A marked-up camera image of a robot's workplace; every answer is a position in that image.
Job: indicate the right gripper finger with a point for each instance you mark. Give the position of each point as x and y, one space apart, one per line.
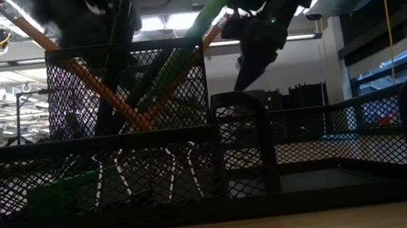
232 27
250 68

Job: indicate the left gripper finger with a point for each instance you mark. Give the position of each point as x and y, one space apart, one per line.
132 54
112 61

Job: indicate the orange wooden pencil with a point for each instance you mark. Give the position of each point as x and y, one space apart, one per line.
35 33
212 34

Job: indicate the black pen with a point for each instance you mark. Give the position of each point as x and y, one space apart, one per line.
103 115

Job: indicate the blue sticky note pad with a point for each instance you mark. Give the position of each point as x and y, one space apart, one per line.
340 136

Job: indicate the black binder clip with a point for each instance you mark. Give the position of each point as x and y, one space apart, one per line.
99 187
172 175

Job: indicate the green eraser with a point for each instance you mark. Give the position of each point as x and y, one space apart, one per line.
53 197

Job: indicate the black mesh desk organizer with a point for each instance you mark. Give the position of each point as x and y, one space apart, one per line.
93 144

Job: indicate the long ceiling light bar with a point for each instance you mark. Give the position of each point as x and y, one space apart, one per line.
303 36

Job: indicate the black equipment stack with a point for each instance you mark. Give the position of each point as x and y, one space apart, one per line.
307 96

